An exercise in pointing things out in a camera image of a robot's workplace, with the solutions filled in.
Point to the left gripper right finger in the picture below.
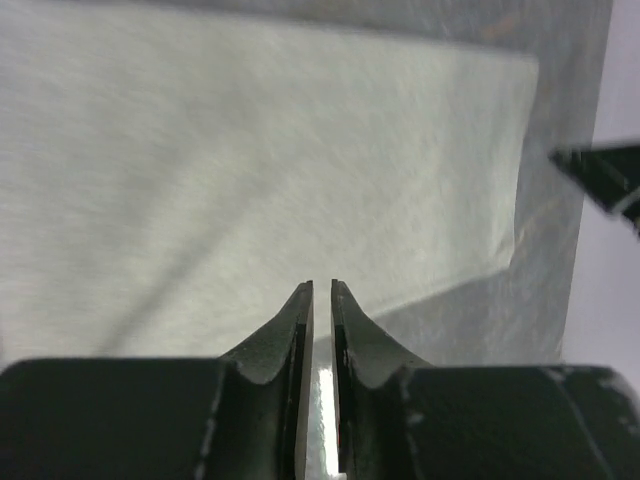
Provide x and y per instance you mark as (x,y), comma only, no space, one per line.
(400,417)

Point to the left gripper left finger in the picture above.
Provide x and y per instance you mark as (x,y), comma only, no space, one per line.
(243,415)

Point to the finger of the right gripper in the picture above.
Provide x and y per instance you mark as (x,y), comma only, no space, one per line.
(607,174)

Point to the grey cloth napkin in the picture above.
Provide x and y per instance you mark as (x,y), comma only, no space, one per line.
(169,176)

